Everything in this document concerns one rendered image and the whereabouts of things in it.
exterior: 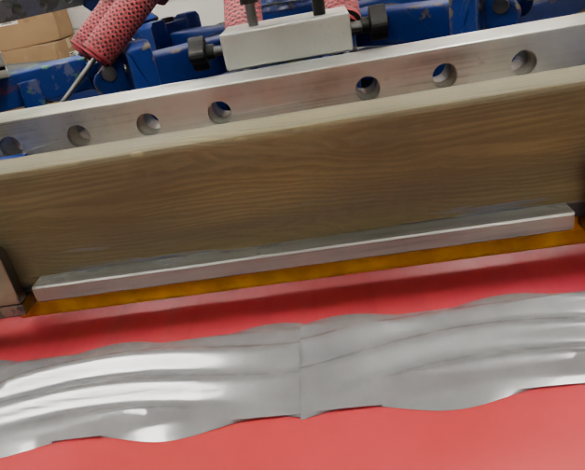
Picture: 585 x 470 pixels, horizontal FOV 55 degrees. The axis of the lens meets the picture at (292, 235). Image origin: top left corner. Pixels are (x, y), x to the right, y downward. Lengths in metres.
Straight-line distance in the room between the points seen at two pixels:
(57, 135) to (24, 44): 3.88
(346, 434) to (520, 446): 0.07
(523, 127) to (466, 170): 0.03
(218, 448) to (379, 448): 0.07
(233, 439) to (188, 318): 0.10
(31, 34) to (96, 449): 4.21
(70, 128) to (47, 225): 0.25
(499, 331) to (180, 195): 0.18
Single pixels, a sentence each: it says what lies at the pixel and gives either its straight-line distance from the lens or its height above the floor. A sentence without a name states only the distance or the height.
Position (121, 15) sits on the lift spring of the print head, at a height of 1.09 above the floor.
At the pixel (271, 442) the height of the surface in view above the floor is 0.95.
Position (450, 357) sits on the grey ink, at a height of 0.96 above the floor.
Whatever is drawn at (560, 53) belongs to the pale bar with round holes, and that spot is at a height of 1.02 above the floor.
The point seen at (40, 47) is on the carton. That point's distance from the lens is 4.37.
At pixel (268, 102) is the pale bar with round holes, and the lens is 0.52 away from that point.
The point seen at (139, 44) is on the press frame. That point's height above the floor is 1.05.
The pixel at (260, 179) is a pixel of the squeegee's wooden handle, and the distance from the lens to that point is 0.30.
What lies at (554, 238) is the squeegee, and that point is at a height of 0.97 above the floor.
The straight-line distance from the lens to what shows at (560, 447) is 0.25.
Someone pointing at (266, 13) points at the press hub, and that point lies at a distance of 1.06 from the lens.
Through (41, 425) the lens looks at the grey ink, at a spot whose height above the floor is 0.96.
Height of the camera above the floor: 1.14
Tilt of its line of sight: 27 degrees down
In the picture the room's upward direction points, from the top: 11 degrees counter-clockwise
